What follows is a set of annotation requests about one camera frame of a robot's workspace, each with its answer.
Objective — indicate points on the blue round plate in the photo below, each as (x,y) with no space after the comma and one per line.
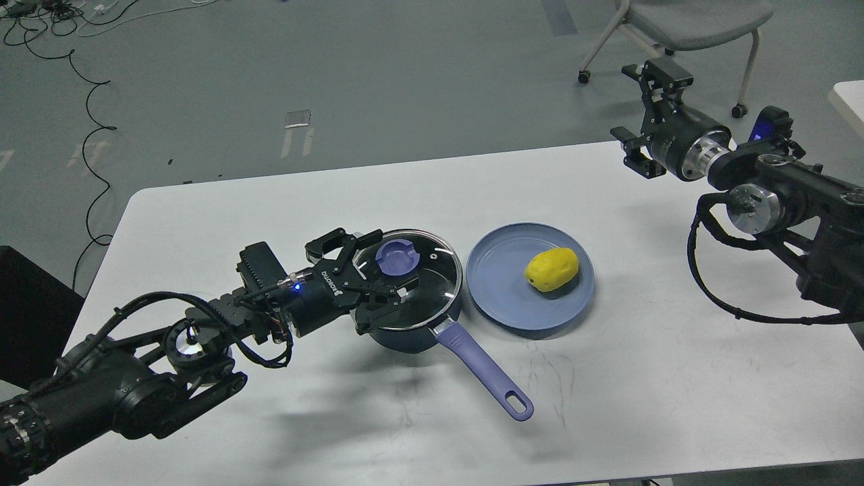
(496,281)

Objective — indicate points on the grey office chair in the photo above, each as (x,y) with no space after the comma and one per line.
(669,27)

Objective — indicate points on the glass pot lid blue knob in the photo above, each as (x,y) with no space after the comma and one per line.
(424,272)

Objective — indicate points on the white table corner right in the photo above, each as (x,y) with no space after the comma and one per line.
(847,98)

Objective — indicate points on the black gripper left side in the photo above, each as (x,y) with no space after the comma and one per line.
(333,288)

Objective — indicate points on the dark pot with purple handle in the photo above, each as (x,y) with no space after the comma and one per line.
(455,338)

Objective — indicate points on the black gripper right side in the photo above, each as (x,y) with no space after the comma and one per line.
(685,143)

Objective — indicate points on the yellow potato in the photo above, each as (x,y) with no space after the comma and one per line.
(550,270)

